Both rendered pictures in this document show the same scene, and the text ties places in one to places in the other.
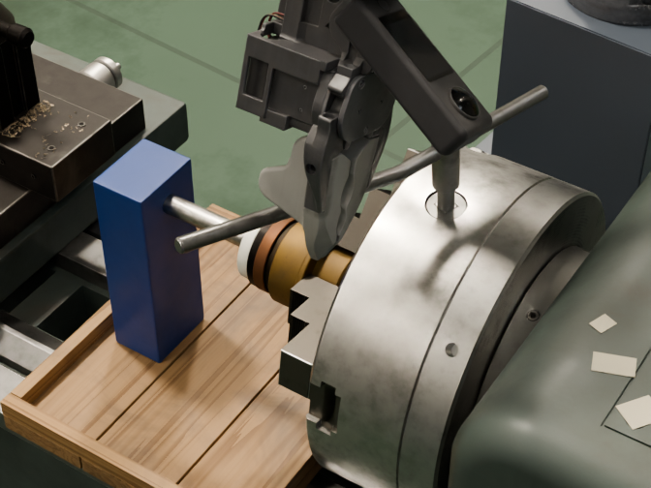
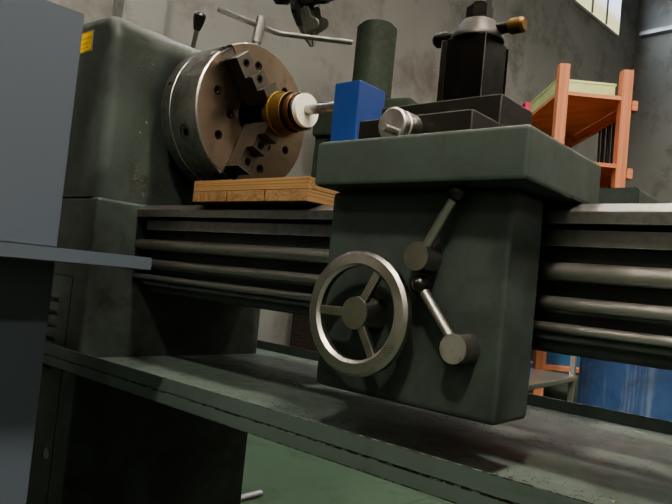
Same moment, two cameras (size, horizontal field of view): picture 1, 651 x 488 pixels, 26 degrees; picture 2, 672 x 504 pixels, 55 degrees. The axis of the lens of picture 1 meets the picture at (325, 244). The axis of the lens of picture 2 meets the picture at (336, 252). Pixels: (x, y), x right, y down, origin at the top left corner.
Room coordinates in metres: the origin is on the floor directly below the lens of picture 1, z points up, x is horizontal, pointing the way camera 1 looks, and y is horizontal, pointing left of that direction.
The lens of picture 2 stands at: (2.24, 0.33, 0.74)
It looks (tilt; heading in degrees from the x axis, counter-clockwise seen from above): 3 degrees up; 188
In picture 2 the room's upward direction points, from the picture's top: 6 degrees clockwise
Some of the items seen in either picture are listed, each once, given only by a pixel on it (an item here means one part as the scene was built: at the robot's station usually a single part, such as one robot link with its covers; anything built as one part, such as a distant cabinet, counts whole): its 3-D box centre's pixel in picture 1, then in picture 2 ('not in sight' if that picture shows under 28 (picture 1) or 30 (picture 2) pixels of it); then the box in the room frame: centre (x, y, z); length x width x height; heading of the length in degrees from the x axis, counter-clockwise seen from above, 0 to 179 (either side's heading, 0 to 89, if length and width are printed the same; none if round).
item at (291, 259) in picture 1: (309, 266); (287, 113); (0.94, 0.01, 1.08); 0.09 x 0.09 x 0.09; 57
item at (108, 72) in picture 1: (105, 75); (395, 125); (1.42, 0.27, 0.95); 0.07 x 0.04 x 0.04; 147
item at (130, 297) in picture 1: (151, 254); (355, 146); (1.05, 0.18, 1.00); 0.08 x 0.06 x 0.23; 147
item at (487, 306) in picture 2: not in sight; (415, 294); (1.42, 0.32, 0.73); 0.27 x 0.12 x 0.27; 57
